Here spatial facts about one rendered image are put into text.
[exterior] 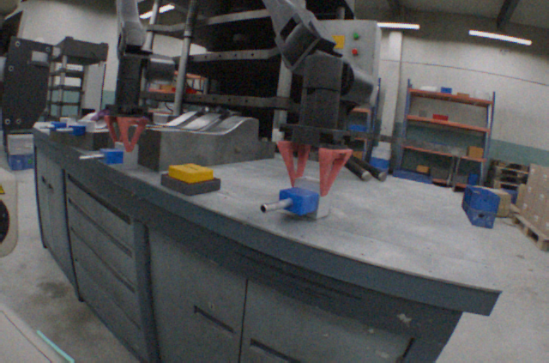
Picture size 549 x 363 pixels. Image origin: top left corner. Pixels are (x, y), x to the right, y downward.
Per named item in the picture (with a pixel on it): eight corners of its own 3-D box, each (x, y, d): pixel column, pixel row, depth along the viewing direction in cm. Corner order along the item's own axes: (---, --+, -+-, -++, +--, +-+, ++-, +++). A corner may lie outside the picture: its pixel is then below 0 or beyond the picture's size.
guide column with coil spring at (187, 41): (171, 185, 170) (197, -14, 152) (165, 183, 172) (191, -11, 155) (177, 184, 174) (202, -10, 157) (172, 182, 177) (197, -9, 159)
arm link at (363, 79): (278, 52, 46) (307, 15, 40) (322, 66, 53) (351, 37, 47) (303, 105, 41) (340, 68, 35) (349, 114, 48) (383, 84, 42)
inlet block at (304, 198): (275, 234, 34) (280, 193, 33) (247, 221, 37) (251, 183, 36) (328, 214, 44) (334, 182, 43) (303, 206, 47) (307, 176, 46)
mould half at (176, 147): (159, 172, 57) (163, 109, 55) (107, 152, 69) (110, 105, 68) (274, 158, 100) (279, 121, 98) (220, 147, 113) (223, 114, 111)
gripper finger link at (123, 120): (131, 148, 60) (134, 108, 58) (147, 153, 56) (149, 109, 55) (105, 149, 54) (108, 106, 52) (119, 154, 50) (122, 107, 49)
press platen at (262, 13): (302, 29, 115) (306, -8, 112) (139, 48, 177) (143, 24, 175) (350, 70, 186) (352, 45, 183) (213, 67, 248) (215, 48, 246)
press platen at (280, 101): (288, 137, 121) (293, 96, 119) (130, 114, 184) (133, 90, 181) (341, 138, 193) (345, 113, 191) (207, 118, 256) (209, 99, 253)
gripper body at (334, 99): (300, 136, 47) (305, 93, 46) (355, 144, 41) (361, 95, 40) (275, 135, 42) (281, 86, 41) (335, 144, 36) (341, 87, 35)
